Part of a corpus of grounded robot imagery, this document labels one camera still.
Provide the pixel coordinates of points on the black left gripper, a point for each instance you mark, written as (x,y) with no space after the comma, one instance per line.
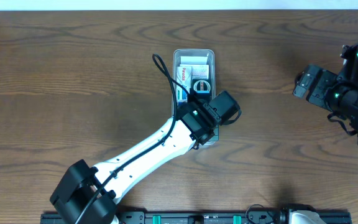
(199,96)

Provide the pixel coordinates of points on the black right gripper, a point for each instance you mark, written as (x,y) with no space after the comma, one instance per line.
(309,83)

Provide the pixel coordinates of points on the dark green round-logo box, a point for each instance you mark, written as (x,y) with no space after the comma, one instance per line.
(201,86)

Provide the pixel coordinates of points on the white Panadol box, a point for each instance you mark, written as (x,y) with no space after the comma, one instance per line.
(183,77)

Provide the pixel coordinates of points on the clear plastic container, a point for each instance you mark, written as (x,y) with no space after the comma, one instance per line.
(202,72)

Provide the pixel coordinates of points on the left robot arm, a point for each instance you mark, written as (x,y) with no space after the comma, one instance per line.
(91,194)

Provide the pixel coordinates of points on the white label in container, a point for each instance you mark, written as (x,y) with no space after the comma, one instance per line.
(193,60)

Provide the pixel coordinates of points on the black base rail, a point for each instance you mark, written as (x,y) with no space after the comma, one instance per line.
(290,213)

